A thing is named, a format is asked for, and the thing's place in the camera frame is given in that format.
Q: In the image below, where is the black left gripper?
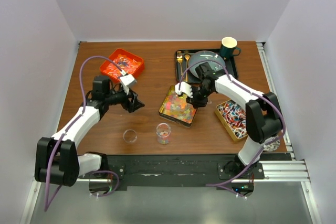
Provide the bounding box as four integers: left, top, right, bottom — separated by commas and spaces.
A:
104, 85, 144, 113

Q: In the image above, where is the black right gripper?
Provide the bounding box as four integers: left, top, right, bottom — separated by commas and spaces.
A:
185, 84, 214, 109

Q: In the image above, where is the black tin of star candies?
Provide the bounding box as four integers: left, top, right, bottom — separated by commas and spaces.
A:
159, 86, 197, 127

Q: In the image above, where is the clear glass jar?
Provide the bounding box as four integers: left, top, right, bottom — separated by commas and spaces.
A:
156, 123, 171, 145

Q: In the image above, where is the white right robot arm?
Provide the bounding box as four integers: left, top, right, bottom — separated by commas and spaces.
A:
175, 60, 286, 178

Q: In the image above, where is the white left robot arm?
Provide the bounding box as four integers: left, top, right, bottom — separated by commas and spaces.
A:
35, 74, 144, 187

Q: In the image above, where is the black serving tray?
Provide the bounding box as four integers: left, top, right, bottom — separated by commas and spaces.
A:
174, 49, 238, 84

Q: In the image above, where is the orange box of lollipops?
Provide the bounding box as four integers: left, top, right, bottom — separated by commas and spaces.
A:
99, 48, 145, 83

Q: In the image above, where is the teal ceramic plate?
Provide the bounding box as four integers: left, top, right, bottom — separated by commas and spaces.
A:
188, 50, 225, 78

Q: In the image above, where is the clear jar lid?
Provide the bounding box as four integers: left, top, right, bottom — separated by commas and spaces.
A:
123, 129, 138, 144

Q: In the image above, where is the gold spoon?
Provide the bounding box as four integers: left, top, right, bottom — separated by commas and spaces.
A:
184, 54, 191, 82

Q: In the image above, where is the gold fork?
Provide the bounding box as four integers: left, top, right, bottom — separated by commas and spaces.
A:
176, 51, 183, 78

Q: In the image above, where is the gold tin of lollipops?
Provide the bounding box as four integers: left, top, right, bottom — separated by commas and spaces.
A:
215, 100, 248, 142

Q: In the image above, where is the dark green mug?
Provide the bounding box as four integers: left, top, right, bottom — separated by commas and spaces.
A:
219, 37, 241, 59

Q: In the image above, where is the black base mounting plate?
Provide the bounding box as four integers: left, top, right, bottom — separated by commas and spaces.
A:
107, 153, 290, 191

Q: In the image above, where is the patterned small bowl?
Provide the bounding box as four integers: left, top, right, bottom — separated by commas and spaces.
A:
264, 136, 280, 152

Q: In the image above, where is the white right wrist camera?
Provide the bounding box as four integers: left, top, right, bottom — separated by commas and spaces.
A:
175, 81, 193, 98

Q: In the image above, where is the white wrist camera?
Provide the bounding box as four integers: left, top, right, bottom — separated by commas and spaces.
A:
120, 74, 137, 94
175, 81, 193, 98

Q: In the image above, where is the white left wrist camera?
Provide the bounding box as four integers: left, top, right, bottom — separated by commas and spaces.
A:
120, 74, 137, 94

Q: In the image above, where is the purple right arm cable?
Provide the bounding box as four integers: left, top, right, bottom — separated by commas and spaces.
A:
178, 60, 286, 191

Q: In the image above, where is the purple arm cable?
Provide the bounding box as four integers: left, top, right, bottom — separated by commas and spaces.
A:
178, 60, 286, 191
43, 56, 126, 212

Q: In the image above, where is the aluminium frame rail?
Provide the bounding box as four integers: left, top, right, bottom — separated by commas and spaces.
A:
256, 41, 322, 224

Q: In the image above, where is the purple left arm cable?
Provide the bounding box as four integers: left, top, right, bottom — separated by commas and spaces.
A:
43, 56, 126, 212

